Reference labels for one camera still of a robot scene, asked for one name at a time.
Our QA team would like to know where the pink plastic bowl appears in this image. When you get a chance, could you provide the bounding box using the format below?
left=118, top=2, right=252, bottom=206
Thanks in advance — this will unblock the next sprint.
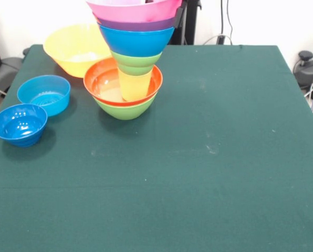
left=86, top=0, right=184, bottom=23

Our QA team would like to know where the purple plastic bowl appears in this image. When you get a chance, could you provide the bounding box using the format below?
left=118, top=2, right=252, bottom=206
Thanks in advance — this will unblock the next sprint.
left=95, top=15, right=176, bottom=32

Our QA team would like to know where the bright blue plastic bowl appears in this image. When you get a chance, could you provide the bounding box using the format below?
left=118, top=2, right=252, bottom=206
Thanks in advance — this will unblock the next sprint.
left=98, top=24, right=176, bottom=57

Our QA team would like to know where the small green ribbed bowl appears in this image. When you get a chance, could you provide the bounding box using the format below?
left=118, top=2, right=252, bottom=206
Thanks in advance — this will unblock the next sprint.
left=110, top=50, right=163, bottom=76

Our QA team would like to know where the yellow plastic cup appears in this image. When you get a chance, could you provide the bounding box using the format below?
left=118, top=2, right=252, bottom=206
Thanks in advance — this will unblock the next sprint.
left=118, top=69, right=153, bottom=102

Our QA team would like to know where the red plastic bowl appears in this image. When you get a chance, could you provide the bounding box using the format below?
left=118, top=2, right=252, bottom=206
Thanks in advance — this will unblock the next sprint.
left=83, top=57, right=163, bottom=107

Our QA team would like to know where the small dark blue bowl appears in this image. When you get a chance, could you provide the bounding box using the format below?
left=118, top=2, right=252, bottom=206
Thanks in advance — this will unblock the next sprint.
left=0, top=103, right=48, bottom=148

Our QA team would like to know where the orange plastic bowl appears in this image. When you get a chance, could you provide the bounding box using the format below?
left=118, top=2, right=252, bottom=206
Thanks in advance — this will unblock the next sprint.
left=43, top=23, right=113, bottom=79

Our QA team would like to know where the large green plastic bowl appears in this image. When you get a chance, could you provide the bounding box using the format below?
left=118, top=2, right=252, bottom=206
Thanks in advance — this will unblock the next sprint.
left=92, top=92, right=158, bottom=121

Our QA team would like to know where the translucent teal plastic bowl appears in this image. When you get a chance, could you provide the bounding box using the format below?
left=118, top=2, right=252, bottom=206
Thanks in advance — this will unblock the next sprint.
left=16, top=75, right=71, bottom=117

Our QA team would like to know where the dark green table cloth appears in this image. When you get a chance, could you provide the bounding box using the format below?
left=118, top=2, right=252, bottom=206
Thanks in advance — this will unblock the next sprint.
left=0, top=44, right=313, bottom=252

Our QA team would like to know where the black wall cable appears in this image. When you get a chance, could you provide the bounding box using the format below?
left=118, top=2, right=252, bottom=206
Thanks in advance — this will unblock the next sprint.
left=220, top=0, right=234, bottom=45

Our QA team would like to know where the black pedestal foot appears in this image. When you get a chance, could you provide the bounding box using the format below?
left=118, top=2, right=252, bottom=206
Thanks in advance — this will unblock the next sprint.
left=0, top=56, right=23, bottom=89
left=293, top=50, right=313, bottom=89

